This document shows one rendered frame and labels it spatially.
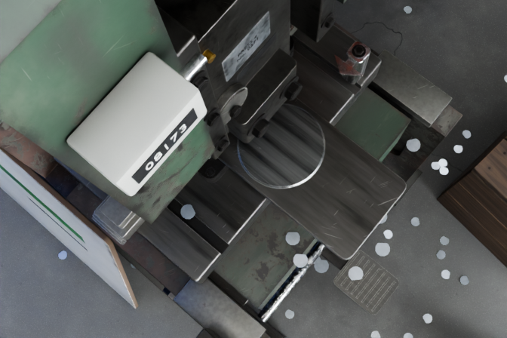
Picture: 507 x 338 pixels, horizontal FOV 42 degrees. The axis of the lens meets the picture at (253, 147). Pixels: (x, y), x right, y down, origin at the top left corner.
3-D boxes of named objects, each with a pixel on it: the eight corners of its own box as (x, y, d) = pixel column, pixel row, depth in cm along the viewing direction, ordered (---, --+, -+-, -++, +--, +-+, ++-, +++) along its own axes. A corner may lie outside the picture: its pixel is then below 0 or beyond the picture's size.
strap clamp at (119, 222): (197, 161, 100) (187, 142, 90) (123, 245, 97) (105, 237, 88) (168, 136, 101) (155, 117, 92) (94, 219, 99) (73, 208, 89)
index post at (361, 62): (365, 72, 103) (373, 47, 93) (354, 86, 102) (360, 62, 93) (351, 62, 103) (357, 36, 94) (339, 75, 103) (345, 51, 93)
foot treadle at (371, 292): (397, 283, 152) (401, 281, 147) (371, 317, 150) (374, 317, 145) (207, 129, 164) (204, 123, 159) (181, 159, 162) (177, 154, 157)
